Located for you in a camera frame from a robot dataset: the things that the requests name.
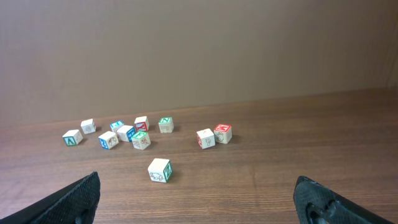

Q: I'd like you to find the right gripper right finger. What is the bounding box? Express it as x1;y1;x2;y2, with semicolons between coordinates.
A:
293;175;392;224

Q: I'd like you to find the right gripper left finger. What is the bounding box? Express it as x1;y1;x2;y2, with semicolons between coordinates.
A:
1;172;101;224

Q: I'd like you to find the wooden block green A side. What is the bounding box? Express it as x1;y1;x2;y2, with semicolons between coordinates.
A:
62;129;83;146

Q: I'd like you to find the wooden block blue A side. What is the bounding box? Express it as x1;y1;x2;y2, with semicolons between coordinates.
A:
98;131;119;150

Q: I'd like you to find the plain wooden block top-left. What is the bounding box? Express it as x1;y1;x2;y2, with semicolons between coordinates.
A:
81;118;96;134

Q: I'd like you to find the blue letter P block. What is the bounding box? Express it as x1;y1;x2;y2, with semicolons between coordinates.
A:
109;120;124;133

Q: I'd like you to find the plain wooden block green side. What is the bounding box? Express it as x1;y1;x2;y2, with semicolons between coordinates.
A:
147;158;173;183

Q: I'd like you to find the green letter F block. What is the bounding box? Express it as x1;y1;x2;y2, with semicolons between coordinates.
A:
131;131;151;150

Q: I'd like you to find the red letter M block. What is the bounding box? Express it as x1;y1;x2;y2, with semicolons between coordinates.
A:
214;124;232;144

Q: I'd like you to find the green letter N block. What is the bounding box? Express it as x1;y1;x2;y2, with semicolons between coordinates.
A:
159;117;174;133

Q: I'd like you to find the wooden block red A side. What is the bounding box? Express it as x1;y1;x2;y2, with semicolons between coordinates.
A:
197;128;215;149

